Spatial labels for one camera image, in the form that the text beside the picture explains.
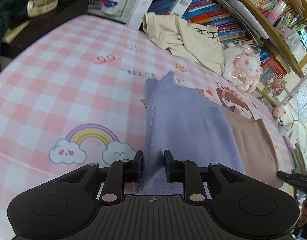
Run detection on purple and brown knit sweater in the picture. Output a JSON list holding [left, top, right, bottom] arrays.
[[134, 72, 283, 195]]

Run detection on white wrist watch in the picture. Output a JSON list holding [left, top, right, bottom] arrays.
[[26, 0, 58, 18]]

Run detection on row of colourful books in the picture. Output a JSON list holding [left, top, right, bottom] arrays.
[[148, 0, 287, 79]]

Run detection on pink white bunny plush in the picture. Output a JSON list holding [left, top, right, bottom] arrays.
[[221, 42, 263, 93]]

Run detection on pink checkered desk mat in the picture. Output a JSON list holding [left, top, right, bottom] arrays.
[[0, 14, 298, 240]]

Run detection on white green pen cup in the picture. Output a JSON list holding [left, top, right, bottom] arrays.
[[101, 0, 128, 16]]

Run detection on cream printed t-shirt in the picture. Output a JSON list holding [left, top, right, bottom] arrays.
[[143, 12, 224, 75]]

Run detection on colourful bead ornament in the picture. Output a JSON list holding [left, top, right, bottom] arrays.
[[265, 73, 286, 96]]

